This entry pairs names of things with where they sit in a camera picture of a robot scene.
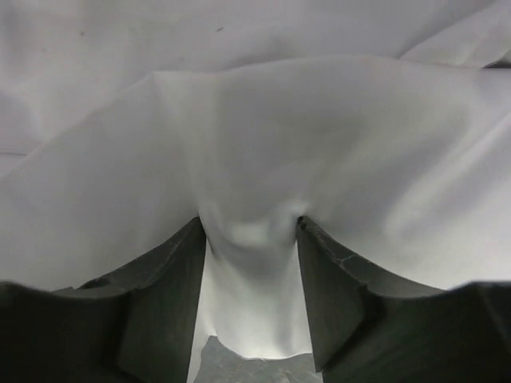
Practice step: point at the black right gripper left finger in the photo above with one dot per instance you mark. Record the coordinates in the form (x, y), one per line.
(134, 324)

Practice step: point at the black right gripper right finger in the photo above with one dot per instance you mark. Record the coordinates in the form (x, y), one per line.
(370, 325)

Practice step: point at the white shirt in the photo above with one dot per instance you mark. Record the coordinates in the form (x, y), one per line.
(387, 123)

